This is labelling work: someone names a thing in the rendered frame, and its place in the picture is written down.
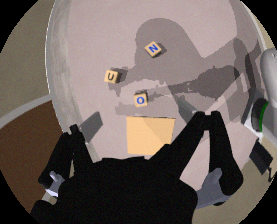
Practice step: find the tan flat mat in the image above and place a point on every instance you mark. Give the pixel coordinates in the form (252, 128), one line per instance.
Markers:
(146, 135)

